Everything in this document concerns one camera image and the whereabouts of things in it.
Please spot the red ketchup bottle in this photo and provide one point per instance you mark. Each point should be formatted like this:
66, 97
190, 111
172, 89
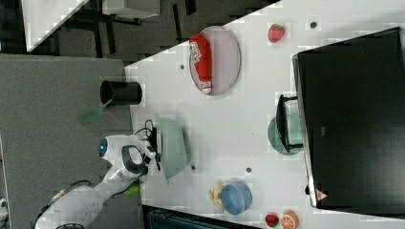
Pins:
200, 54

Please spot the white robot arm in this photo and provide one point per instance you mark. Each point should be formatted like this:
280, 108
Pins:
129, 157

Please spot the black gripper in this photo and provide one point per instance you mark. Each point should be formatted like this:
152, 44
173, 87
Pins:
152, 148

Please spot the grey round plate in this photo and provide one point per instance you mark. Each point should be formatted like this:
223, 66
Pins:
226, 60

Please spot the red toy strawberry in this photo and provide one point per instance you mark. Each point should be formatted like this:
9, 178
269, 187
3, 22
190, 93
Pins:
272, 220
275, 33

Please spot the blue plastic bowl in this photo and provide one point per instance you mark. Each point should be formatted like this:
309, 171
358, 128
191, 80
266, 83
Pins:
236, 198

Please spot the black cylinder cup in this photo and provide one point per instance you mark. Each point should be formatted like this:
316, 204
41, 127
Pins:
120, 93

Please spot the green round plate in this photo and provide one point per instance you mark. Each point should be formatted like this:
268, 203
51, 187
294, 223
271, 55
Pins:
294, 135

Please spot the green plastic spatula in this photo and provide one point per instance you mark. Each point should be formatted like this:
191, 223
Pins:
94, 114

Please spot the toy orange half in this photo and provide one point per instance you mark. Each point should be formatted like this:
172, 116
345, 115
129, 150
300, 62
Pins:
289, 220

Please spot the green plastic strainer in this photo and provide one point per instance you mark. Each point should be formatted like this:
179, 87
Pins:
172, 148

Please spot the black toaster oven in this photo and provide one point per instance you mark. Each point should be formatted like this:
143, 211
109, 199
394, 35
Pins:
351, 108

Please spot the yellow toy banana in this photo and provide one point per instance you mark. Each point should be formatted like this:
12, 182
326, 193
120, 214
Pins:
215, 196

